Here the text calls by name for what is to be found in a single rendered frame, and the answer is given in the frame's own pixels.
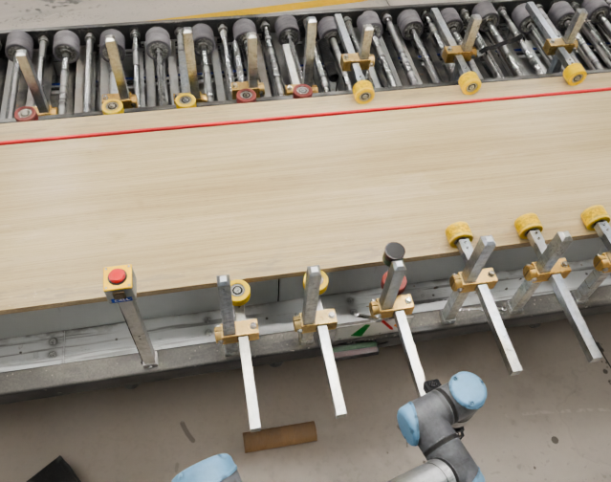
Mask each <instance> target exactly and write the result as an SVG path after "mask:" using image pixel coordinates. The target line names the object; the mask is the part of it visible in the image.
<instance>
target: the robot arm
mask: <svg viewBox="0 0 611 482"><path fill-rule="evenodd" d="M424 391H425V393H426V394H425V395H423V396H421V397H419V398H417V399H415V400H413V401H412V402H408V403H407V404H406V405H404V406H402V407H401V408H399V410H398V413H397V419H398V424H399V427H400V430H401V432H402V435H403V436H404V439H406V442H407V443H408V444H409V445H410V446H414V447H416V446H419V448H420V450H421V451H422V453H423V455H424V456H425V458H426V460H427V462H426V463H424V464H422V465H421V466H419V467H417V468H415V469H413V470H411V471H407V472H405V473H403V474H401V475H399V476H397V477H395V478H393V479H391V480H388V481H386V482H485V477H484V475H483V473H482V472H481V471H480V468H479V467H478V466H477V465H476V463H475V462H474V460H473V459H472V457H471V456H470V454H469V452H468V451H467V449H466V447H465V446H464V444H463V443H462V441H461V439H462V438H463V437H464V436H465V435H464V432H463V431H464V430H465V429H464V425H465V424H466V423H467V422H468V421H469V419H470V418H471V417H472V416H473V415H474V414H475V412H476V411H477V410H478V409H479V408H481V407H482V406H483V405H484V403H485V401H486V399H487V388H486V386H485V384H484V383H483V381H482V380H481V379H480V378H479V377H478V376H476V375H475V374H473V373H470V372H459V373H457V374H455V375H454V376H452V377H451V379H450V381H449V382H448V383H445V384H443V385H441V383H440V382H439V380H438V379H435V380H431V381H426V382H424ZM459 432H461V435H459ZM460 437H461V438H460ZM171 482H243V481H242V479H241V477H240V475H239V472H238V470H237V466H236V464H234V462H233V460H232V458H231V456H230V455H228V454H226V453H221V454H217V455H214V456H211V457H209V458H207V459H205V460H203V461H201V462H199V463H196V464H195V465H193V466H191V467H189V468H187V469H185V470H184V471H182V472H180V473H179V474H177V475H176V476H175V477H174V478H173V479H172V481H171Z"/></svg>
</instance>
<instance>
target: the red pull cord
mask: <svg viewBox="0 0 611 482"><path fill-rule="evenodd" d="M603 91H611V87H606V88H596V89H585V90H575V91H563V92H553V93H542V94H530V95H520V96H509V97H499V98H487V99H467V100H455V101H445V102H434V103H424V104H412V105H402V106H391V107H380V108H369V109H359V110H348V111H337V112H326V113H315V114H304V115H293V116H283V117H272V118H261V119H250V120H229V121H218V122H208V123H197V124H186V125H175V126H165V127H154V128H143V129H132V130H121V131H110V132H99V133H89V134H78V135H67V136H56V137H46V138H34V139H24V140H13V141H2V142H0V145H6V144H17V143H27V142H47V141H58V140H70V139H80V138H91V137H101V136H112V135H122V134H133V133H144V132H155V131H165V130H176V129H187V128H197V127H209V126H219V125H230V124H240V123H251V122H261V121H283V120H293V119H304V118H314V117H325V116H336V115H347V114H357V113H368V112H379V111H389V110H400V109H411V108H422V107H432V106H443V105H453V104H464V103H475V102H486V101H497V100H507V99H527V98H539V97H549V96H560V95H571V94H581V93H592V92H603Z"/></svg>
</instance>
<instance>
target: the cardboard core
mask: <svg viewBox="0 0 611 482"><path fill-rule="evenodd" d="M243 440H244V448H245V453H248V452H253V451H259V450H264V449H275V448H280V447H286V446H291V445H297V444H303V443H308V442H314V441H317V434H316V424H315V422H314V421H312V422H306V423H300V424H294V425H288V426H283V427H272V428H266V429H261V431H256V432H244V433H243Z"/></svg>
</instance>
